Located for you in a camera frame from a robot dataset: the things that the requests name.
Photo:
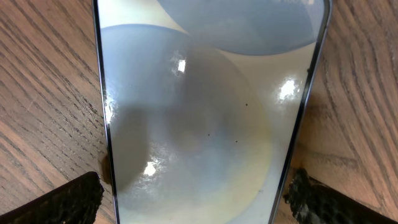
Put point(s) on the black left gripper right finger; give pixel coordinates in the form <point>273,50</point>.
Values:
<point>312,202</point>

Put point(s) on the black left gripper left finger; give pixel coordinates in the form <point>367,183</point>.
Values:
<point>74,202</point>

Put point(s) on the blue screen smartphone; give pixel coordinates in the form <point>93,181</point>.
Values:
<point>202,103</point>

